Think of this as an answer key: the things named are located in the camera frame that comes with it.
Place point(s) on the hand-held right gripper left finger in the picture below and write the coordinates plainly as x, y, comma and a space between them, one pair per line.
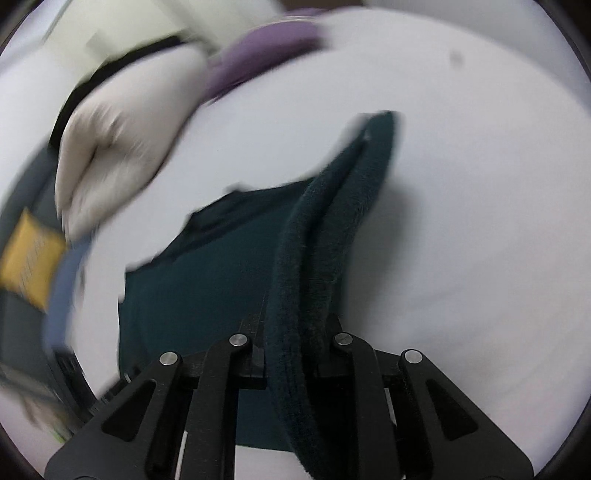
251, 353

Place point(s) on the beige folded duvet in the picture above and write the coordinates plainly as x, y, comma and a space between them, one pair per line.
120, 138

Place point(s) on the grey padded headboard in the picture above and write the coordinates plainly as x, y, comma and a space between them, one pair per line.
18, 184

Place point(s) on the yellow cushion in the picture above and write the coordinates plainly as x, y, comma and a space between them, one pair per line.
30, 261

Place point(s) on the cream wardrobe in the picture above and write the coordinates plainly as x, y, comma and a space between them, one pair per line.
138, 23

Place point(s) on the blue pillow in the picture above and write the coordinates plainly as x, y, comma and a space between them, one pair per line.
64, 295

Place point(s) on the dark green sweater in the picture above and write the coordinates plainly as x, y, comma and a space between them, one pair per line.
207, 286

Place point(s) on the bed with light grey sheet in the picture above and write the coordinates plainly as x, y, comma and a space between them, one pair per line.
461, 230

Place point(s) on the purple pillow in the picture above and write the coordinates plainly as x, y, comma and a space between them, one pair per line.
263, 50

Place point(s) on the black cloth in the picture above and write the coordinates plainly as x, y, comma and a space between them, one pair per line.
69, 110

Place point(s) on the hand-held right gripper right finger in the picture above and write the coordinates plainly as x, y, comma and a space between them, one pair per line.
346, 353

